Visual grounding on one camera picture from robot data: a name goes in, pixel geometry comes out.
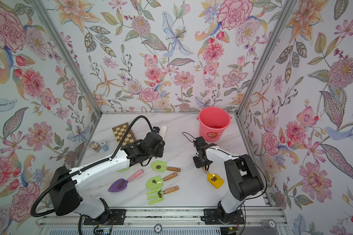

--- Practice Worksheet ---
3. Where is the small blue patterned cup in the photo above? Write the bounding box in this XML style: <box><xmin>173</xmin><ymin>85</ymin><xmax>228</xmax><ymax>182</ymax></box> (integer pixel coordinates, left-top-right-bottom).
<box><xmin>100</xmin><ymin>142</ymin><xmax>109</xmax><ymax>152</ymax></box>

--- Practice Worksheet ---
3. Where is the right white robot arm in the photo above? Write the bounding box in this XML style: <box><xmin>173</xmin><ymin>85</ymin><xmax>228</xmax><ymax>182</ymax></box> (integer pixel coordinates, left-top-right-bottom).
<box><xmin>193</xmin><ymin>137</ymin><xmax>264</xmax><ymax>216</ymax></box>

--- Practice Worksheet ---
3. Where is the green trowel lower middle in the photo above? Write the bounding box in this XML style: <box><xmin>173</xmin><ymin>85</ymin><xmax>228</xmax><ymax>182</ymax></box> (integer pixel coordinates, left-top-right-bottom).
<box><xmin>146</xmin><ymin>172</ymin><xmax>177</xmax><ymax>190</ymax></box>

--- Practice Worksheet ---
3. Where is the white blue cleaning brush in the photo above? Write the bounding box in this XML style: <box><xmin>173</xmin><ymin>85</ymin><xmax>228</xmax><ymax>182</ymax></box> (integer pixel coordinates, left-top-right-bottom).
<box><xmin>159</xmin><ymin>126</ymin><xmax>167</xmax><ymax>140</ymax></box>

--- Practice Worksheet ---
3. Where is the green trowel upper middle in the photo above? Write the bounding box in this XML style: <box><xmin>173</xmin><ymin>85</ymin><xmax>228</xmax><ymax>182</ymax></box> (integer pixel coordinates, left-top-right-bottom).
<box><xmin>151</xmin><ymin>161</ymin><xmax>181</xmax><ymax>172</ymax></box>

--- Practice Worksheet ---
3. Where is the wooden chessboard box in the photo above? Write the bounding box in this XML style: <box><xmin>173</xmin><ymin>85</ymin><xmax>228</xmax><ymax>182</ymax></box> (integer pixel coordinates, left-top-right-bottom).
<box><xmin>112</xmin><ymin>122</ymin><xmax>137</xmax><ymax>146</ymax></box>

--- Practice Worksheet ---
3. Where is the small card box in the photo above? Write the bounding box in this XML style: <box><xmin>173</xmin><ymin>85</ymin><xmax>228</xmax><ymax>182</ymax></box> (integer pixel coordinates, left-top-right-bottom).
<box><xmin>87</xmin><ymin>141</ymin><xmax>101</xmax><ymax>152</ymax></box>

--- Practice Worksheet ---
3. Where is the green trowel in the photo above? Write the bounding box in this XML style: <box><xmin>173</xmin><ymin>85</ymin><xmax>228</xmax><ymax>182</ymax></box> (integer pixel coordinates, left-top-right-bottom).
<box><xmin>151</xmin><ymin>161</ymin><xmax>181</xmax><ymax>172</ymax></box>
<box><xmin>146</xmin><ymin>172</ymin><xmax>177</xmax><ymax>190</ymax></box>
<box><xmin>117</xmin><ymin>167</ymin><xmax>130</xmax><ymax>172</ymax></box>

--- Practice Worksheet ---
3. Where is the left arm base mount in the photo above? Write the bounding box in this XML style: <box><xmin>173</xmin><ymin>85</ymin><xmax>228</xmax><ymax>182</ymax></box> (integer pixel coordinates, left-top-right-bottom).
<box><xmin>83</xmin><ymin>209</ymin><xmax>126</xmax><ymax>225</ymax></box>

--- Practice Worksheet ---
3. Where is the aluminium front rail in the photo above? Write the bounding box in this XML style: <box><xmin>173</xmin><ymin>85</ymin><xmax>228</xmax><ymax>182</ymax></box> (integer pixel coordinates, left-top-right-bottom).
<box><xmin>35</xmin><ymin>206</ymin><xmax>292</xmax><ymax>235</ymax></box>

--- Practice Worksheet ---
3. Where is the pink plastic bucket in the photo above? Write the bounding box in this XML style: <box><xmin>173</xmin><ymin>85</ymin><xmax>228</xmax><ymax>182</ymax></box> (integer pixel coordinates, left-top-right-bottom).
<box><xmin>197</xmin><ymin>107</ymin><xmax>232</xmax><ymax>142</ymax></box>

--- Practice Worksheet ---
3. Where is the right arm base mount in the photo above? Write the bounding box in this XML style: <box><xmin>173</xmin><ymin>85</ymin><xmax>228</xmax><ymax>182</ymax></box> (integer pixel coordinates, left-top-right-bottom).
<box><xmin>201</xmin><ymin>208</ymin><xmax>245</xmax><ymax>225</ymax></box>

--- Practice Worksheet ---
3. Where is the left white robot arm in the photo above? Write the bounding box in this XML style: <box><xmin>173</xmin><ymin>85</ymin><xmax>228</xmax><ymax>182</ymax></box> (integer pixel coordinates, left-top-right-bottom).
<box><xmin>50</xmin><ymin>127</ymin><xmax>166</xmax><ymax>219</ymax></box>

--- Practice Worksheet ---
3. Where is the purple trowel pink handle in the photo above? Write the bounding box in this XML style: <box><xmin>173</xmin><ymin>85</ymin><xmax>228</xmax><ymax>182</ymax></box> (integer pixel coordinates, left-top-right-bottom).
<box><xmin>108</xmin><ymin>169</ymin><xmax>144</xmax><ymax>193</ymax></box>

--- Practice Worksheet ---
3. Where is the green trowel far left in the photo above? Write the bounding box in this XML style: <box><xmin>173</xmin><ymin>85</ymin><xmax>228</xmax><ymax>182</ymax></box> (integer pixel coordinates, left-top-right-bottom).
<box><xmin>117</xmin><ymin>167</ymin><xmax>130</xmax><ymax>172</ymax></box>

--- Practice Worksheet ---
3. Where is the yellow trowel wooden handle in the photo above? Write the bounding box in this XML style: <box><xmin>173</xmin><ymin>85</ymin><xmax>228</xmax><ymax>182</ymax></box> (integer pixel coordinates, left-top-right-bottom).
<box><xmin>202</xmin><ymin>167</ymin><xmax>224</xmax><ymax>189</ymax></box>

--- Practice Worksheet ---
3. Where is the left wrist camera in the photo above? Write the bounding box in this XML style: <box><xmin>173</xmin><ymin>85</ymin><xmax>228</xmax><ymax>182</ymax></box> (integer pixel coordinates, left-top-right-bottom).
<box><xmin>153</xmin><ymin>126</ymin><xmax>160</xmax><ymax>133</ymax></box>

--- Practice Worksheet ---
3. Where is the green hand fork wooden handle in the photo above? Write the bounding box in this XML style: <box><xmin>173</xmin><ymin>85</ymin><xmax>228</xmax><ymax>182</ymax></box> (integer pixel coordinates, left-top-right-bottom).
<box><xmin>146</xmin><ymin>186</ymin><xmax>179</xmax><ymax>205</ymax></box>

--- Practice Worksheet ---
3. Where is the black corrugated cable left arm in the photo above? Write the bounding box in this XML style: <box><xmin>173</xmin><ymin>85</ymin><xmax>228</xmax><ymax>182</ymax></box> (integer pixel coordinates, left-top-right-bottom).
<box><xmin>30</xmin><ymin>115</ymin><xmax>154</xmax><ymax>218</ymax></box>

